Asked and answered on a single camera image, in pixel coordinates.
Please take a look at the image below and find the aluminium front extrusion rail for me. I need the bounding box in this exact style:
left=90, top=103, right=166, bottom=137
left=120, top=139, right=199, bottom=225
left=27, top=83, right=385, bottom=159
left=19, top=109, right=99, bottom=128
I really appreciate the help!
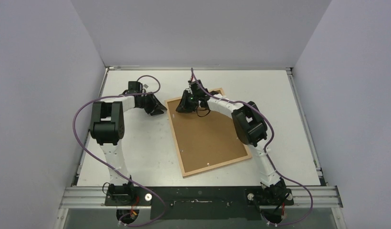
left=58, top=186, right=344, bottom=210

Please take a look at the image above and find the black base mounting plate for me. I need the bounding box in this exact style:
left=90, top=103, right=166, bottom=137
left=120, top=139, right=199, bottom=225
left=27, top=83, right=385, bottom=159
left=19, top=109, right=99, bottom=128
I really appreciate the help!
left=104, top=186, right=294, bottom=220

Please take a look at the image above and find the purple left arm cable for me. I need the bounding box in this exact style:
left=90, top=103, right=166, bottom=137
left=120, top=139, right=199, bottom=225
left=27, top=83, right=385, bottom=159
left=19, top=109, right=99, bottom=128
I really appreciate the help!
left=72, top=74, right=167, bottom=228

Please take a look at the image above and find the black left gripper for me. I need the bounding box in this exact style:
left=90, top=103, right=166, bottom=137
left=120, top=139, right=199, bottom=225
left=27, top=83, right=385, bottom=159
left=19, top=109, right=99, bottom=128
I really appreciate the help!
left=138, top=93, right=166, bottom=115

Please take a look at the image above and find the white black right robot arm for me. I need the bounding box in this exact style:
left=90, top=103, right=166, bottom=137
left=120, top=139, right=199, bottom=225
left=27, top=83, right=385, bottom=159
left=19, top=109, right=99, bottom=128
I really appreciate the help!
left=176, top=80, right=293, bottom=206

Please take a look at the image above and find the brown frame backing board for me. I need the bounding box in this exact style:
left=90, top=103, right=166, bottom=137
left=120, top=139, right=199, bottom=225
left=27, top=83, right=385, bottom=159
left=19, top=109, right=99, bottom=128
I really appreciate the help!
left=167, top=91, right=249, bottom=174

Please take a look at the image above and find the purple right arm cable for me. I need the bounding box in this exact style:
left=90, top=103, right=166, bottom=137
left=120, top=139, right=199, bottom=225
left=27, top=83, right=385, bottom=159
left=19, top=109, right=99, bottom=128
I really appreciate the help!
left=190, top=68, right=314, bottom=228

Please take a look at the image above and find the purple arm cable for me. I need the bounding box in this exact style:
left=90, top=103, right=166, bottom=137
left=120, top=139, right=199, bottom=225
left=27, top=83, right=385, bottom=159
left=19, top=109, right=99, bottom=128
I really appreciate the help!
left=190, top=68, right=314, bottom=228
left=72, top=74, right=167, bottom=228

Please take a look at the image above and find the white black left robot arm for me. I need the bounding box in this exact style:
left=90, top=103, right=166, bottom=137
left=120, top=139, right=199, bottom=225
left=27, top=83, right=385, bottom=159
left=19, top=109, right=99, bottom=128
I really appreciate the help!
left=90, top=81, right=167, bottom=206

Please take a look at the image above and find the light wooden picture frame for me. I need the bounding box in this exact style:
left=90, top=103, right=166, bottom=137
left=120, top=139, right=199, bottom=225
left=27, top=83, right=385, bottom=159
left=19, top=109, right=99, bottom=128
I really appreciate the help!
left=164, top=87, right=253, bottom=178

